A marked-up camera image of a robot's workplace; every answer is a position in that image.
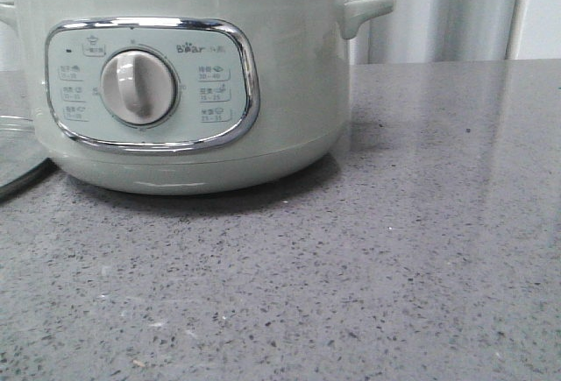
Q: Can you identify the glass pot lid steel rim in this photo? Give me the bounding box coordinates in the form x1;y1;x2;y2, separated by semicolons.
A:
1;115;54;201

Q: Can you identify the light green electric cooking pot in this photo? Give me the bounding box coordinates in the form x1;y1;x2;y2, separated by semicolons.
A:
1;0;395;195

